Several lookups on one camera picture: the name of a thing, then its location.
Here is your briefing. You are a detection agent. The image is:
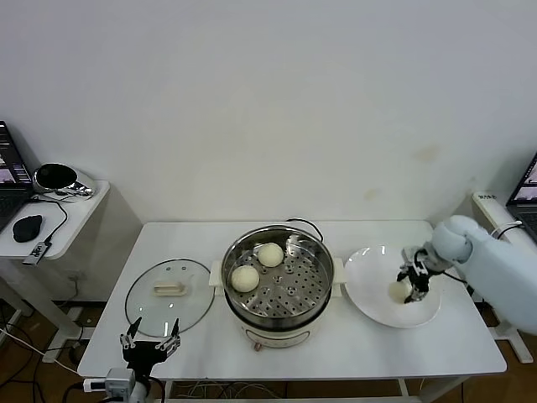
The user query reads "round glass pot lid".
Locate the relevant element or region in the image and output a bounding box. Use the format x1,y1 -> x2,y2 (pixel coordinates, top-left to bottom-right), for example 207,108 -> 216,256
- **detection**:
124,259 -> 215,338

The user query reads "stainless steel steamer basket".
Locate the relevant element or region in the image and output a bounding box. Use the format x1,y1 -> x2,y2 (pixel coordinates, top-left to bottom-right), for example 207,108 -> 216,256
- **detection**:
208,225 -> 348,321

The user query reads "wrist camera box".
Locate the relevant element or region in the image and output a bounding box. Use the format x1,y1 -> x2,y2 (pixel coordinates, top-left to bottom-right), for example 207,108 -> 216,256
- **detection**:
401,247 -> 435,270
104,368 -> 136,395

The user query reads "white floor cable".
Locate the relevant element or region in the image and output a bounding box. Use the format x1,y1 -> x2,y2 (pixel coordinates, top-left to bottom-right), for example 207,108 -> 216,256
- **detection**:
0,327 -> 81,374

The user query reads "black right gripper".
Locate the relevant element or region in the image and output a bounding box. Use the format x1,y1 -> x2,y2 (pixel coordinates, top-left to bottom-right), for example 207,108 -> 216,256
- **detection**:
396,266 -> 432,304

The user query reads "thin black desk cable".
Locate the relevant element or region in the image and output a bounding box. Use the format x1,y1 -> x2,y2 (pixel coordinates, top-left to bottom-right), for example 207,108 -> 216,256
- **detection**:
27,193 -> 69,247

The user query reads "black computer mouse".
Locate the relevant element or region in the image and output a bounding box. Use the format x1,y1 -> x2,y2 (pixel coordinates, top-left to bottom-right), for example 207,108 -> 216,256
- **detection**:
11,213 -> 44,243

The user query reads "grey usb hub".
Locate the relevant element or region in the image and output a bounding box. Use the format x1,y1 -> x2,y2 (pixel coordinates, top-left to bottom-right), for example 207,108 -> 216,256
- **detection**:
21,240 -> 54,266

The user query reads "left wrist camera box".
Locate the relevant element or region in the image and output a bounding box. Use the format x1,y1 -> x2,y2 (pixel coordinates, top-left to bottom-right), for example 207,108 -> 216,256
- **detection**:
104,368 -> 136,395

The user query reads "black cooker power cord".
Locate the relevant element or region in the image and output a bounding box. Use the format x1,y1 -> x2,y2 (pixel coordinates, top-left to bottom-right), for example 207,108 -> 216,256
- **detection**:
284,217 -> 326,244

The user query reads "cable bundle under table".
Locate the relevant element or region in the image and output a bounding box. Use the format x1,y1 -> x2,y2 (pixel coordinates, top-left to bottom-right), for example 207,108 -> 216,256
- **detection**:
174,377 -> 253,400

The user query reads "white round plate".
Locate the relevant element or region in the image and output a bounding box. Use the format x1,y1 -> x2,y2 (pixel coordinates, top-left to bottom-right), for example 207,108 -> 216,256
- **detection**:
342,245 -> 444,329

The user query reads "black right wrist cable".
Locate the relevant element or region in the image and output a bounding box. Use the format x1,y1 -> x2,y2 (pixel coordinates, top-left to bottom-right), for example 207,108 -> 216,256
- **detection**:
435,268 -> 469,286

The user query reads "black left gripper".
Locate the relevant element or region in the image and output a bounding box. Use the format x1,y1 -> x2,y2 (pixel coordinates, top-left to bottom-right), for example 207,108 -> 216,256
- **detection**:
119,317 -> 183,373

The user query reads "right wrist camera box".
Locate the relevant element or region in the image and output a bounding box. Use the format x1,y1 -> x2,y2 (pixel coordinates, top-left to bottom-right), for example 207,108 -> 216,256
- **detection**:
401,247 -> 435,270

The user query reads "white steamed baozi bun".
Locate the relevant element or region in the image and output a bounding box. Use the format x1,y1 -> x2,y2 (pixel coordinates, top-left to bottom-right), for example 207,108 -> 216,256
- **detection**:
230,264 -> 260,294
388,280 -> 411,303
257,242 -> 284,269

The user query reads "cream electric cooker base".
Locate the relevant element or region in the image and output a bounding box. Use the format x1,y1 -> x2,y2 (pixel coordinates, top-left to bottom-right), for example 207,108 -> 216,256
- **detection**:
211,283 -> 343,352

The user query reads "black laptop computer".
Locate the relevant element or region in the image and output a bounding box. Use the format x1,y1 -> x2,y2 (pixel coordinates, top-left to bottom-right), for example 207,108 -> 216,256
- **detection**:
505,153 -> 537,247
0,120 -> 35,231

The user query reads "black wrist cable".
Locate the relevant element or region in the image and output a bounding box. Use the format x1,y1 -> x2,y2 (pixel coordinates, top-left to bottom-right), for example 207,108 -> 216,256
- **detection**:
435,268 -> 469,286
146,377 -> 165,403

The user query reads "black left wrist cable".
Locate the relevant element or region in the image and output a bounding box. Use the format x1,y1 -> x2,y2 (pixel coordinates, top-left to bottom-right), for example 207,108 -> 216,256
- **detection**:
146,377 -> 165,403

